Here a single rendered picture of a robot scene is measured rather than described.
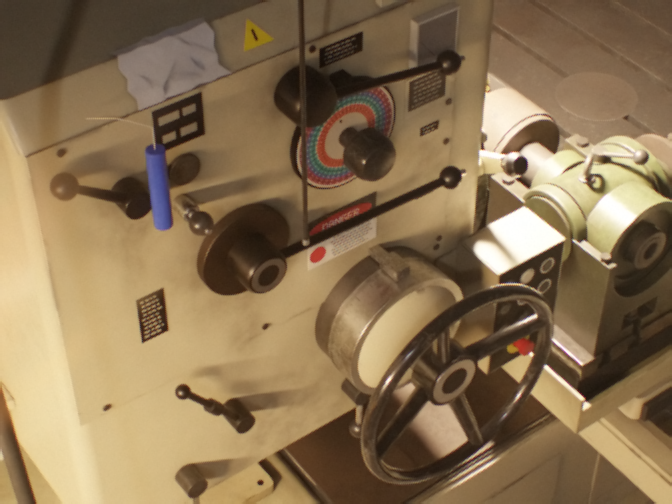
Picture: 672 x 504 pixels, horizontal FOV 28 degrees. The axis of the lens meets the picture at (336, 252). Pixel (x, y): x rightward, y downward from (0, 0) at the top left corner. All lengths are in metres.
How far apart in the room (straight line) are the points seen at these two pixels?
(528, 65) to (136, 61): 1.74
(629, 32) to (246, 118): 1.82
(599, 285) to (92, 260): 1.04
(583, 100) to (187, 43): 1.62
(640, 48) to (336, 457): 1.28
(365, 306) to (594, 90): 1.32
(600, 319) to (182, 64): 1.09
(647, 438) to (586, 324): 0.40
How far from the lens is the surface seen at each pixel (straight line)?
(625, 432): 2.84
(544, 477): 3.12
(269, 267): 1.84
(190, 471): 2.14
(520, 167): 2.15
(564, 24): 3.47
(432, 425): 2.91
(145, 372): 1.94
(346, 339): 2.05
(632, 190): 2.46
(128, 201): 1.67
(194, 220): 1.73
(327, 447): 2.86
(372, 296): 2.03
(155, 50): 1.69
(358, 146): 1.82
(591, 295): 2.47
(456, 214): 2.19
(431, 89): 1.97
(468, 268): 2.23
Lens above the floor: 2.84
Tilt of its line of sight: 43 degrees down
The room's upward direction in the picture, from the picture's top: straight up
